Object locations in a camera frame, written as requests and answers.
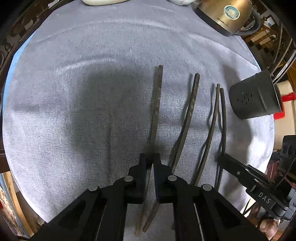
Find thin dark chopstick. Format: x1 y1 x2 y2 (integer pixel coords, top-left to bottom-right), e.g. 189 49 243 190
195 84 220 186
215 88 227 191

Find grey table cloth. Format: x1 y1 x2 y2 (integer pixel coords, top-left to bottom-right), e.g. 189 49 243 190
3 1 260 222

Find white bowl with plastic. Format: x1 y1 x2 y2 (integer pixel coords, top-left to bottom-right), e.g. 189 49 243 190
82 0 128 6

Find black perforated utensil holder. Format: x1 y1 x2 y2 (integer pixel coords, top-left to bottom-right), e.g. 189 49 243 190
229 70 282 120

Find dark chopstick with characters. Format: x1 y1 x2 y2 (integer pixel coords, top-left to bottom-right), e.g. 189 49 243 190
135 65 163 237

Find brass electric kettle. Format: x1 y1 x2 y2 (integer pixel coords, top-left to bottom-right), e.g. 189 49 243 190
195 0 262 37

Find thin dark chopstick outer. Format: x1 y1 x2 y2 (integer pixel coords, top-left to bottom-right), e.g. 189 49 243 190
215 88 227 191

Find white red stacked bowls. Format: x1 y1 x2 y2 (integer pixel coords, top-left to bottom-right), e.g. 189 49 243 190
168 0 196 6

